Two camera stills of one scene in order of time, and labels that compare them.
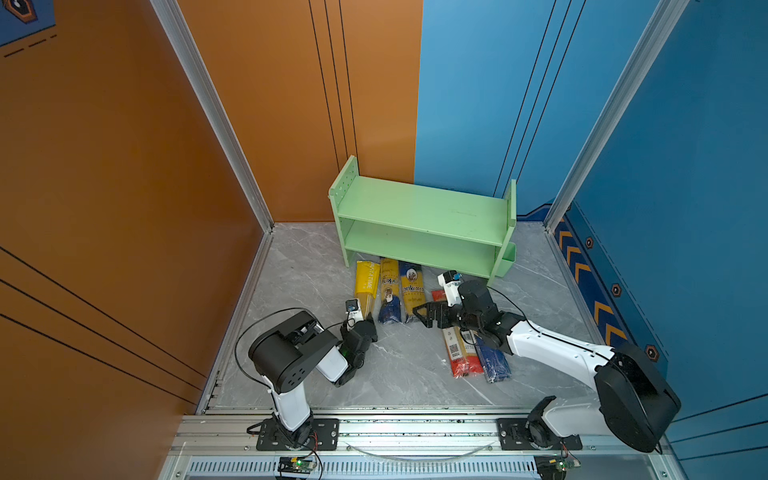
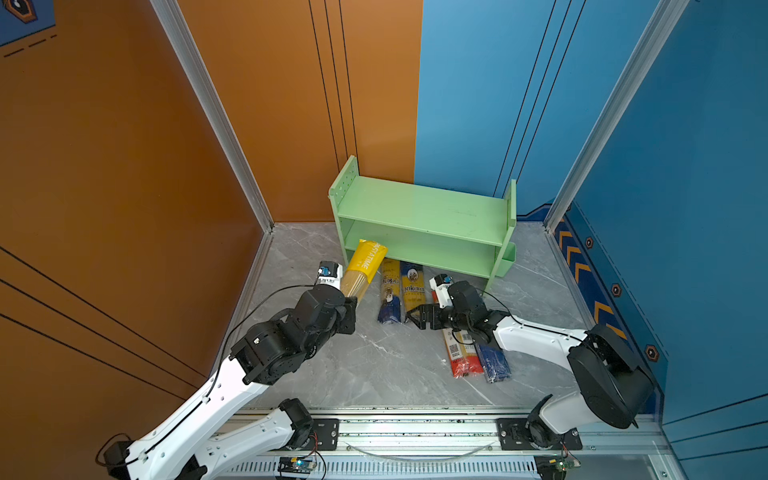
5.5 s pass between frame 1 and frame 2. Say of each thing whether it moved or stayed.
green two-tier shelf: stayed
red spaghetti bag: stayed
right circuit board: stayed
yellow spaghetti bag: moved
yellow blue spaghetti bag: stayed
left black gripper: moved
